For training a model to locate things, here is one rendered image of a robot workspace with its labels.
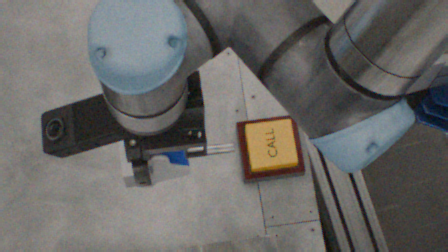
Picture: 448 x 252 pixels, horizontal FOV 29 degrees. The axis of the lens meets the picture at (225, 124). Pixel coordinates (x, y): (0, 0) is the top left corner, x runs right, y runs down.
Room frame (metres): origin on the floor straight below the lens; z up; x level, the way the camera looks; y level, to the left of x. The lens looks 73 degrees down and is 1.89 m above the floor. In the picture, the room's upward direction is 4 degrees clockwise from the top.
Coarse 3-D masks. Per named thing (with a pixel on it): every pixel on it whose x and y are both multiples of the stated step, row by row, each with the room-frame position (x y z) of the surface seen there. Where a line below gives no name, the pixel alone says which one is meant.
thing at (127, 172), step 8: (120, 144) 0.26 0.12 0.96; (216, 144) 0.28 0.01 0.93; (224, 144) 0.28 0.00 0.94; (232, 144) 0.28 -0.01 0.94; (120, 152) 0.25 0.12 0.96; (168, 152) 0.26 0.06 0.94; (176, 152) 0.26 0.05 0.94; (184, 152) 0.26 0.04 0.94; (208, 152) 0.27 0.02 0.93; (216, 152) 0.27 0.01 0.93; (224, 152) 0.27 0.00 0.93; (176, 160) 0.25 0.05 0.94; (184, 160) 0.25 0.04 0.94; (128, 168) 0.23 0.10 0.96; (128, 176) 0.22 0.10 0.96; (128, 184) 0.22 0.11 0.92
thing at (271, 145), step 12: (288, 120) 0.34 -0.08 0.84; (252, 132) 0.32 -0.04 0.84; (264, 132) 0.32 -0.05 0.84; (276, 132) 0.33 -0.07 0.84; (288, 132) 0.33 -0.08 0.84; (252, 144) 0.31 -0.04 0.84; (264, 144) 0.31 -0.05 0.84; (276, 144) 0.31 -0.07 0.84; (288, 144) 0.31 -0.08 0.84; (252, 156) 0.29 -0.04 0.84; (264, 156) 0.29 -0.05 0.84; (276, 156) 0.29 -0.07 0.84; (288, 156) 0.30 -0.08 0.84; (252, 168) 0.28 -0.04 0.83; (264, 168) 0.28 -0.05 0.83; (276, 168) 0.28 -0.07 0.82
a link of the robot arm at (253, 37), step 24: (192, 0) 0.29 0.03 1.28; (216, 0) 0.29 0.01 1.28; (240, 0) 0.29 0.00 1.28; (264, 0) 0.29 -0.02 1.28; (288, 0) 0.30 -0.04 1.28; (216, 24) 0.28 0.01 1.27; (240, 24) 0.28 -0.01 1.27; (264, 24) 0.28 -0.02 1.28; (288, 24) 0.28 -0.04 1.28; (216, 48) 0.26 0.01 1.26; (240, 48) 0.26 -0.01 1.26; (264, 48) 0.26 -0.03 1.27
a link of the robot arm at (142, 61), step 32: (128, 0) 0.28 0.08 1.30; (160, 0) 0.28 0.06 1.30; (96, 32) 0.25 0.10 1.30; (128, 32) 0.25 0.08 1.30; (160, 32) 0.25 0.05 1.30; (192, 32) 0.27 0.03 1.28; (96, 64) 0.23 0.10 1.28; (128, 64) 0.23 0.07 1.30; (160, 64) 0.23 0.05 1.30; (192, 64) 0.25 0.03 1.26; (128, 96) 0.22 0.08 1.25; (160, 96) 0.22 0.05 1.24
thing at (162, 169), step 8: (152, 160) 0.23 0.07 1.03; (160, 160) 0.23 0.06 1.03; (168, 160) 0.23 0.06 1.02; (152, 168) 0.22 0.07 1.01; (160, 168) 0.22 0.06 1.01; (168, 168) 0.22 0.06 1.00; (176, 168) 0.23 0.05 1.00; (184, 168) 0.23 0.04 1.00; (152, 176) 0.22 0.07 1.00; (160, 176) 0.22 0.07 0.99; (168, 176) 0.22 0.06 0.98; (176, 176) 0.22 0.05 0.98; (152, 184) 0.21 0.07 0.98
